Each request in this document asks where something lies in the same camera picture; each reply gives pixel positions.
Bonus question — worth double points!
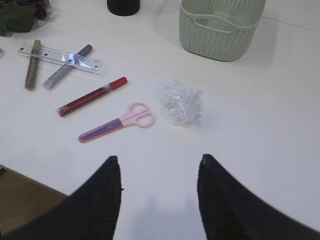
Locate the purple grapes with leaf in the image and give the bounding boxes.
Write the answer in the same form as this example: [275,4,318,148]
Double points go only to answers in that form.
[0,0,50,37]

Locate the clear plastic ruler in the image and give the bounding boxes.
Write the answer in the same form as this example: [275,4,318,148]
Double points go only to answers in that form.
[17,43,109,76]

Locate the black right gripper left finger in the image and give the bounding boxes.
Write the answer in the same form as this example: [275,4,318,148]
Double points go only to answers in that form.
[1,156,122,240]

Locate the black mesh pen holder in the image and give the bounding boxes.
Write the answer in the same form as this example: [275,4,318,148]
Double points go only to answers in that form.
[106,0,141,17]

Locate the green woven plastic basket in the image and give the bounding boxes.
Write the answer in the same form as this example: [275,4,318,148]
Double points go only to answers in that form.
[179,0,266,62]

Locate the red glitter pen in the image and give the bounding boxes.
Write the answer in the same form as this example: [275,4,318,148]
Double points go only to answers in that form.
[57,77,128,117]

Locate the pink scissors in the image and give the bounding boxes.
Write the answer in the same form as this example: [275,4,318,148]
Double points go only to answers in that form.
[78,102,155,144]

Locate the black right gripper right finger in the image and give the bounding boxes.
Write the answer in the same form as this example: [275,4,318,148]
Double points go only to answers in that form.
[197,154,320,240]

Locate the clear plastic sheet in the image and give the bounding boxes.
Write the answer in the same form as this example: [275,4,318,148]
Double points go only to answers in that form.
[153,79,203,128]

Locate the silver glitter pen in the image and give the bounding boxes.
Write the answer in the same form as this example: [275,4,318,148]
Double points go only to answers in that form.
[41,44,93,91]

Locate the gold glitter pen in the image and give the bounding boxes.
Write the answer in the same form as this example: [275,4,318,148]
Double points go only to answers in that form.
[24,39,41,91]

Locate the pale green wavy plate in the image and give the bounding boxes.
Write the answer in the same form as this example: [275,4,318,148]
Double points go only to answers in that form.
[0,48,4,58]

